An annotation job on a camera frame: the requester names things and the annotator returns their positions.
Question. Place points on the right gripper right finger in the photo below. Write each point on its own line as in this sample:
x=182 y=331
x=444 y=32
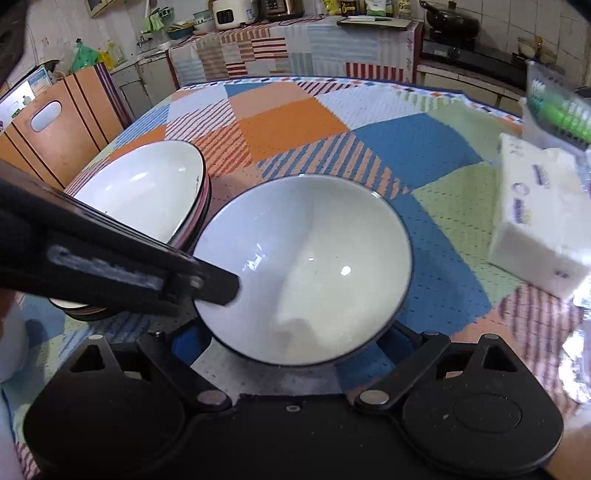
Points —
x=414 y=355

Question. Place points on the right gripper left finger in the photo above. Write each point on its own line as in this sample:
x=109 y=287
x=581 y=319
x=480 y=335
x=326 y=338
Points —
x=172 y=355

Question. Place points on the white morning honey plate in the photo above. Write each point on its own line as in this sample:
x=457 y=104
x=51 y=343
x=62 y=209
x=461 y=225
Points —
x=161 y=189

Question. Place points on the white bowl black rim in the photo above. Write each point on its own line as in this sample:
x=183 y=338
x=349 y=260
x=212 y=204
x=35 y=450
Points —
x=324 y=264

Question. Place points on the orange wooden chair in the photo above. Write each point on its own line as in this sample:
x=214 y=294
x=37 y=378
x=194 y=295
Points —
x=65 y=127

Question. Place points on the white tissue pack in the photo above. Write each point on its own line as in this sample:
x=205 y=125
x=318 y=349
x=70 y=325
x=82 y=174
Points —
x=541 y=229

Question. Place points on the colourful patchwork tablecloth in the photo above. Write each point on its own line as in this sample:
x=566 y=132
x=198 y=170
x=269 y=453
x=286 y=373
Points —
x=91 y=406

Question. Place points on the white rice cooker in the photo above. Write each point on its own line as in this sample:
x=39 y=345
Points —
x=229 y=14

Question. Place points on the plastic bag green items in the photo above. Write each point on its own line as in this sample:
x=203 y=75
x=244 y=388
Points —
x=556 y=106

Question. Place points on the striped patchwork counter cover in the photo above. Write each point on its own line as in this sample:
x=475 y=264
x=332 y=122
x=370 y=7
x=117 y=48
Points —
x=309 y=47

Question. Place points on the black wok on stove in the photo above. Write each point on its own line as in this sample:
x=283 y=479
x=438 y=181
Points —
x=450 y=22

